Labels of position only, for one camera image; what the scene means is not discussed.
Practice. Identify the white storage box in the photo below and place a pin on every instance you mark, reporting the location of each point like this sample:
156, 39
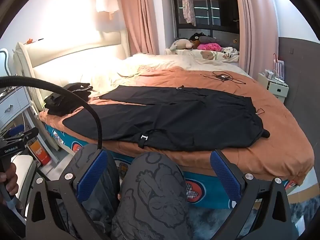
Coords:
277, 90

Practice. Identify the pile of dark clothes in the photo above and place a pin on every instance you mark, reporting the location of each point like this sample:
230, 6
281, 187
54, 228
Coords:
65, 102

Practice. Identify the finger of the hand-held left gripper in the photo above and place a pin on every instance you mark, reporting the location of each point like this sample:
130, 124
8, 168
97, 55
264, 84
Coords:
17, 130

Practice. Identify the orange blanket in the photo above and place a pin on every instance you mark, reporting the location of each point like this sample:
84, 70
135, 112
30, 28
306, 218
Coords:
275, 130

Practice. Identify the person's left leg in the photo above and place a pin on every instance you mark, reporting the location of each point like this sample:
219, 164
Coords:
100, 205

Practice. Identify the person's right leg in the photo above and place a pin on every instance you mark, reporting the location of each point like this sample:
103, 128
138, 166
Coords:
150, 200

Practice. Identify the eyeglasses on bed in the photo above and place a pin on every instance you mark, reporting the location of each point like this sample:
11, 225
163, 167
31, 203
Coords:
222, 77

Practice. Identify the white stool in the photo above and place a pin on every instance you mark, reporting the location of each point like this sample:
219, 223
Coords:
22, 170

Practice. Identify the hanging floral garment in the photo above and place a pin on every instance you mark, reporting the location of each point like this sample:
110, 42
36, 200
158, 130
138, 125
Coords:
188, 5

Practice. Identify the black pants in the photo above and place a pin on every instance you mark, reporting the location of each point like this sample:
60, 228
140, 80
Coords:
175, 115

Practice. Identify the pink white rack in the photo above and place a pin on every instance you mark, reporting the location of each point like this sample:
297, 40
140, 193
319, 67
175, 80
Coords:
278, 66

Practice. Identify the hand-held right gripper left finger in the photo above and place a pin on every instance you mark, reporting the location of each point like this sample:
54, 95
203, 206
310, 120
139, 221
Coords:
90, 177

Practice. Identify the pink fluffy cloth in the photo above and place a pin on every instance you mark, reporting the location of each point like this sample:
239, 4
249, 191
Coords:
210, 46

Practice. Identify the pink curtain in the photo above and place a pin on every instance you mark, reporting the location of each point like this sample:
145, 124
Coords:
257, 30
140, 17

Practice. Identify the black plush toy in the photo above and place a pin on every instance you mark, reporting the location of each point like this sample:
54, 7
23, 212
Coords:
197, 37

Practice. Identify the cream padded headboard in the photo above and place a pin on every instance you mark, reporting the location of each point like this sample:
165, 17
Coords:
75, 50

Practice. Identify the orange book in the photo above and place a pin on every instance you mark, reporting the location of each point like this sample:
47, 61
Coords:
40, 152

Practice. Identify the dark window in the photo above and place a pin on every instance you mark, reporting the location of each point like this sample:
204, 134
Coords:
217, 7

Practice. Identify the white nightstand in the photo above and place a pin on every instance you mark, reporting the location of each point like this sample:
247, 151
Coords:
15, 102

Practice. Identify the person's leg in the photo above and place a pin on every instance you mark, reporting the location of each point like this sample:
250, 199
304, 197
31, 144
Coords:
100, 205
150, 200

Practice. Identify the white duvet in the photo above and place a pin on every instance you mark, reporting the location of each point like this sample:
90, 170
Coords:
160, 62

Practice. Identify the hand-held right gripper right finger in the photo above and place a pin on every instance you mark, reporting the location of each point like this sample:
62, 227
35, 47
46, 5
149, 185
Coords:
225, 173

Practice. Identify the person's left hand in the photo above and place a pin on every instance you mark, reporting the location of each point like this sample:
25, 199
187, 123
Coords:
10, 177

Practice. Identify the beige plush toy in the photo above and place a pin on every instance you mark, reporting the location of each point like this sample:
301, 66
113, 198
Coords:
181, 44

